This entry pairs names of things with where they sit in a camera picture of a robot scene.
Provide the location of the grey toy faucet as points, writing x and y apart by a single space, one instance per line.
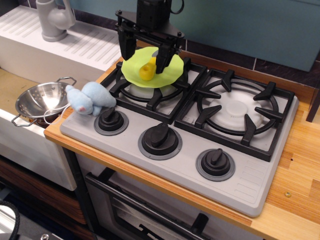
54 21

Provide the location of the white toy sink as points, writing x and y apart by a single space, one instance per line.
25 59

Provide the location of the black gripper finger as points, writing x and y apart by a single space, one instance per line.
164 56
127 43

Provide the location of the toy oven door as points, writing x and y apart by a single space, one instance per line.
102 183

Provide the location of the black burner grate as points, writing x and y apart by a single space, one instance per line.
160 103
244 115

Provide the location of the green plastic plate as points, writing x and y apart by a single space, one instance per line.
130 69

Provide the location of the left black stove knob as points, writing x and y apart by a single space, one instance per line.
111 122

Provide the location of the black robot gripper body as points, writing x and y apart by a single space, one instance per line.
150 23

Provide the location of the yellow handled toy knife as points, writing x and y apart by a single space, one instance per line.
147 71

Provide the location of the middle black stove knob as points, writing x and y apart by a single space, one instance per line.
160 142

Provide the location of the right black burner grate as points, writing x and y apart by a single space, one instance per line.
244 115

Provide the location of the light blue plush toy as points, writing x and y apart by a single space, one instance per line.
91 99

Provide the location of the steel colander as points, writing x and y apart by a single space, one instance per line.
43 102

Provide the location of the left black burner grate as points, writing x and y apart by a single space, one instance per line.
160 103

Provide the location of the grey toy stove top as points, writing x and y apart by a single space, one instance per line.
245 191

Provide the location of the black stove knob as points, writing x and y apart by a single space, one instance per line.
160 142
215 165
111 122

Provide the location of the teal box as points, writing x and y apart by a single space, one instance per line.
285 32

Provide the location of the right black stove knob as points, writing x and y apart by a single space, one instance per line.
215 165

